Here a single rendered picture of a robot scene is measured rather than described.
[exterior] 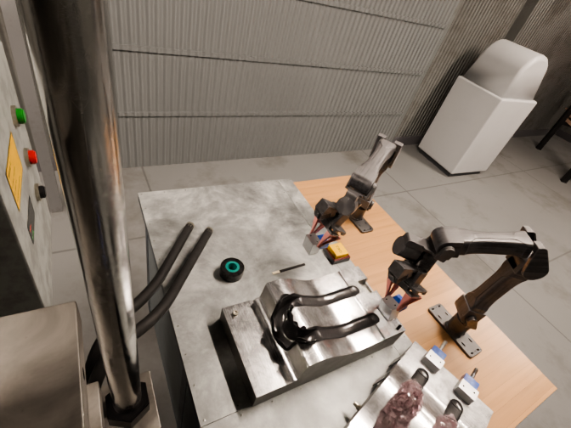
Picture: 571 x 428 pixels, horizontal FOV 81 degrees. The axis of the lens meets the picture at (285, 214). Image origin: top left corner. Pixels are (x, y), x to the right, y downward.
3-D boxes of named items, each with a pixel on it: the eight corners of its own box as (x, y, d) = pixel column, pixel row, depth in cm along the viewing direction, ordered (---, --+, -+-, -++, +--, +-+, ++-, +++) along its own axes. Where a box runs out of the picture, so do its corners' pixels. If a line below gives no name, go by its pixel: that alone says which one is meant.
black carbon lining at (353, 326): (352, 286, 113) (363, 268, 107) (381, 328, 104) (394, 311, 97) (259, 315, 97) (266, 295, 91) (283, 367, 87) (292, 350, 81)
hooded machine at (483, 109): (447, 148, 459) (516, 39, 371) (484, 174, 422) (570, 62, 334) (413, 150, 424) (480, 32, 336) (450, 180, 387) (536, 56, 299)
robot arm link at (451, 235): (440, 244, 88) (564, 250, 85) (432, 222, 95) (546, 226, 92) (429, 274, 96) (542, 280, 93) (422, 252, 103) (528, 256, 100)
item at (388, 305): (408, 295, 112) (412, 284, 109) (420, 306, 108) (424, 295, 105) (377, 309, 107) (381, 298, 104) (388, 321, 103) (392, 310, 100)
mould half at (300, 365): (348, 281, 124) (363, 257, 116) (392, 344, 108) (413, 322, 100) (219, 318, 100) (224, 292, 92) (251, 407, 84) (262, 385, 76)
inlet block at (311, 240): (332, 238, 123) (336, 228, 119) (339, 247, 120) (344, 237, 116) (302, 244, 117) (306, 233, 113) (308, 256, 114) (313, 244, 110)
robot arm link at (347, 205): (354, 222, 99) (375, 185, 95) (329, 207, 101) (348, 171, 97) (360, 216, 109) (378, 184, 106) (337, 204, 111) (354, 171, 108)
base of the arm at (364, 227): (369, 221, 142) (381, 218, 145) (342, 191, 154) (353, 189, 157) (362, 233, 147) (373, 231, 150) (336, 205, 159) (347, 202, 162)
